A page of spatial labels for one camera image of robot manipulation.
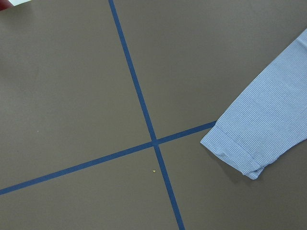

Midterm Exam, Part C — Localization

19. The blue striped button-up shirt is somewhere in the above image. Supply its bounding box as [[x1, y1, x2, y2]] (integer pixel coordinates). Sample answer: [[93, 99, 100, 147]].
[[201, 32, 307, 180]]

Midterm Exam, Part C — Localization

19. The white paper sheet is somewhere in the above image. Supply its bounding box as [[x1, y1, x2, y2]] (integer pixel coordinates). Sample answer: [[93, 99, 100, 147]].
[[9, 0, 30, 6]]

